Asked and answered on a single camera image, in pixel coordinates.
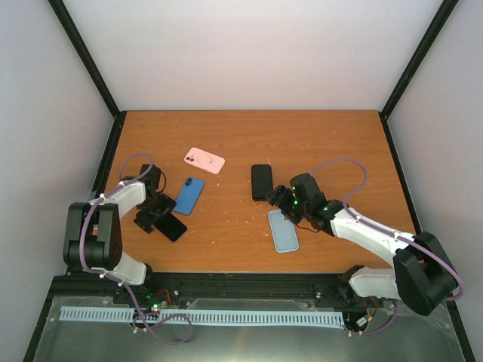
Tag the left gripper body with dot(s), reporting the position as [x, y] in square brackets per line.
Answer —
[153, 209]

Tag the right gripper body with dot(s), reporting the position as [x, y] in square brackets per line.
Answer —
[290, 210]

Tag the black phone case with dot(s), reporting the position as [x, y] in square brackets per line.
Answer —
[261, 181]

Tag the dark red-edged phone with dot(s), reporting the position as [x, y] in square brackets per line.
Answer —
[171, 227]

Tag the light blue phone case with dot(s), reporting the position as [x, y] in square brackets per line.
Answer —
[283, 232]

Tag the blue phone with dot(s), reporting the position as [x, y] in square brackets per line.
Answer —
[188, 195]

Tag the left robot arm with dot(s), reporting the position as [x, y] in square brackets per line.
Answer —
[93, 238]

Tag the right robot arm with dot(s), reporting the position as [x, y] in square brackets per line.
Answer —
[419, 272]

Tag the pink phone case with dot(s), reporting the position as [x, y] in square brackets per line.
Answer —
[205, 161]

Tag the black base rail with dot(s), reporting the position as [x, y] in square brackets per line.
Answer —
[320, 290]

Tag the light blue cable duct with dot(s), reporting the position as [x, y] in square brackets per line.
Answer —
[212, 318]

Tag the left black frame post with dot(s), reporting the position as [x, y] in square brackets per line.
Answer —
[68, 24]

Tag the black frame post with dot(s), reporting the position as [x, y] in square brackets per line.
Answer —
[434, 28]
[68, 24]

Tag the right black frame post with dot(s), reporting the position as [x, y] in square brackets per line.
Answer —
[434, 28]

